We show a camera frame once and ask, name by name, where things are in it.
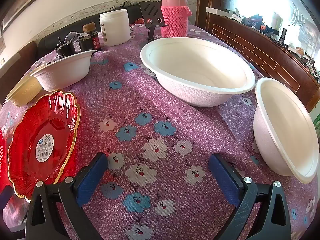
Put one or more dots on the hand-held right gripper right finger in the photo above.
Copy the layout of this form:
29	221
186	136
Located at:
223	177

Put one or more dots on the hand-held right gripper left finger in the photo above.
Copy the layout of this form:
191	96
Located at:
91	180

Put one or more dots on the small white paper bowl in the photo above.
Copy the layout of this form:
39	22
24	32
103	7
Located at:
65	72
282	130

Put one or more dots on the large white paper bowl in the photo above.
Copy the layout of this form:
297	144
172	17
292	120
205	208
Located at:
195	65

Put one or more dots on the red gold-rimmed plastic plate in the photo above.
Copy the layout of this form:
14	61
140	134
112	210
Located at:
32	130

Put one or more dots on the purple floral tablecloth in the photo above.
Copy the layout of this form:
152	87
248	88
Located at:
160	120

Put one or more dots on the red glass plate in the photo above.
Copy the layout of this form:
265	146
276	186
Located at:
1	155

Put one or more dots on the beige plastic bowl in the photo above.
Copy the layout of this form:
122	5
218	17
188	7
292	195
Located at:
25	90

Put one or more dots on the small black gadget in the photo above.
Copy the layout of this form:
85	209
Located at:
63	51

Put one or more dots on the wooden brick-pattern sideboard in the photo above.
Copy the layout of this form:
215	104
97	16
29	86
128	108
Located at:
262	45

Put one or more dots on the dark bottle with brown cap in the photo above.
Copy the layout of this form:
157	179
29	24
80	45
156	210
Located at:
96	41

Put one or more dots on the brown armchair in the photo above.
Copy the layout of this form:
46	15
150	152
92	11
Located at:
22	57

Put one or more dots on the black sofa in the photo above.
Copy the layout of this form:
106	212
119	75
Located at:
47	42

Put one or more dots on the white plastic jar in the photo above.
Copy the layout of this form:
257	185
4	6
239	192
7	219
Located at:
115	27

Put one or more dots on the white flat box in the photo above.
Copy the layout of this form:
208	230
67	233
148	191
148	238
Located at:
217	10

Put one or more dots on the pink thermos with knitted sleeve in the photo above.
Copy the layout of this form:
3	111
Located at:
173	17

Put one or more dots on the black phone stand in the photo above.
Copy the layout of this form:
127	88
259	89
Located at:
150	12

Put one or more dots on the framed wall picture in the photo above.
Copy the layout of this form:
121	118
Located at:
15	7

